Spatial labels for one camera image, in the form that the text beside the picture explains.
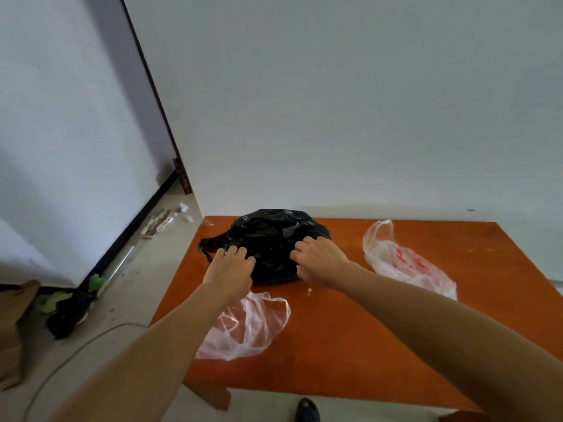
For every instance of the person's left hand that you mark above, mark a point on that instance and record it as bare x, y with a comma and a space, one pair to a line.
231, 276

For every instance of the person's right hand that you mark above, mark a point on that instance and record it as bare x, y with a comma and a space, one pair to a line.
323, 263

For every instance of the black plastic bag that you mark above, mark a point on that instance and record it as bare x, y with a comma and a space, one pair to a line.
268, 237

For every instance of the thin clear plastic bag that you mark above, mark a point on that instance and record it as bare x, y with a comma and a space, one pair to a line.
250, 329

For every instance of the clear red-printed plastic bag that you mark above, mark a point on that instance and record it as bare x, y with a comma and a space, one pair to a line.
404, 263

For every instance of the person's right forearm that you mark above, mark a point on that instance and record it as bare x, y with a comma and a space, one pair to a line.
462, 342

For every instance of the person's left forearm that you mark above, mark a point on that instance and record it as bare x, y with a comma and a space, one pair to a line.
145, 364

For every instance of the person's black shoe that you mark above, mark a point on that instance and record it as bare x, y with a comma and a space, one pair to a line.
307, 410

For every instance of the small clear bottle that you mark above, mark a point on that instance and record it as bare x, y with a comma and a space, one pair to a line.
168, 221

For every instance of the orange wooden table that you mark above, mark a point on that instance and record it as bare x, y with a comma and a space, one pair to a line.
343, 347

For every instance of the beige flat debris piece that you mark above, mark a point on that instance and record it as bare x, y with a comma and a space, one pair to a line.
151, 226

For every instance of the thin metal rod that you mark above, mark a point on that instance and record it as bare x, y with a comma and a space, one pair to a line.
118, 268

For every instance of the green plastic scrap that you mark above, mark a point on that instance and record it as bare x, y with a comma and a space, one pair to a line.
95, 283

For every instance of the crumpled black bag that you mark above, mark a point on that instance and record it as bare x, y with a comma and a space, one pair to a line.
68, 314

